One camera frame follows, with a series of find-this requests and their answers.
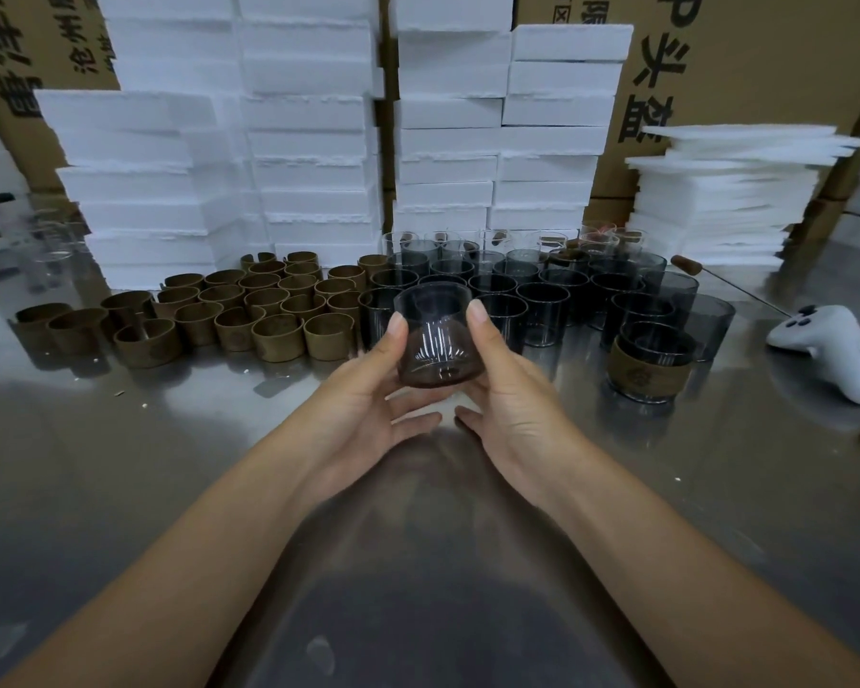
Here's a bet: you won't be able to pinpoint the bunch of clear plastic cups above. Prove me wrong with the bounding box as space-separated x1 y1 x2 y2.
25 206 91 269

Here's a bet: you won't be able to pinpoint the person's right forearm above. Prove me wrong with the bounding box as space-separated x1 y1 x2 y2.
541 450 860 688

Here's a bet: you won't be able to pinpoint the cluster of transparent plastic cups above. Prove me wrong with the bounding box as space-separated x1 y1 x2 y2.
357 225 738 366

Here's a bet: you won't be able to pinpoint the white game controller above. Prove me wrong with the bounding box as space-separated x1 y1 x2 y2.
764 304 860 408

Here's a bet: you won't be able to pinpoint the tall stack white foam blocks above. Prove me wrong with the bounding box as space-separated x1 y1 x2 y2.
33 0 387 291

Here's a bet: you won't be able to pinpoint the person's right hand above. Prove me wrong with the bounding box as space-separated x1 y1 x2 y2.
452 298 603 513

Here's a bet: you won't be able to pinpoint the large printed cardboard box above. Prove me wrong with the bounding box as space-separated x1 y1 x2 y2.
515 0 860 202

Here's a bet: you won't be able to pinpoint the stack of thin foam sheets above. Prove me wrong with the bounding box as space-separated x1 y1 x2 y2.
624 123 860 269

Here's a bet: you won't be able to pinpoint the stepped stack white foam blocks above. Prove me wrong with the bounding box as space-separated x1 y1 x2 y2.
390 0 635 234

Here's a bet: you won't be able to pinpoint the person's left hand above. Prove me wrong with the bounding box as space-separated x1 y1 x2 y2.
286 311 460 499

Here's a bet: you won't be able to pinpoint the brown sleeve ring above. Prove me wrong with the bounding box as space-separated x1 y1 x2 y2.
607 337 695 402

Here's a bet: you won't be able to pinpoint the group of brown sleeve rings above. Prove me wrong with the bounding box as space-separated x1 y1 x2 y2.
15 249 392 370

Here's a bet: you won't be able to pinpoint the person's left forearm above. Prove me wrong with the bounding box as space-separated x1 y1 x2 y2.
0 443 338 688

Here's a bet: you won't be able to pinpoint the brown-handled metal rod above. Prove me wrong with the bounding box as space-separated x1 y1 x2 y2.
671 254 789 317

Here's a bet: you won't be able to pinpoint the smoky transparent plastic cup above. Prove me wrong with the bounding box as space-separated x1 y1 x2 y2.
607 320 698 406
392 282 485 389

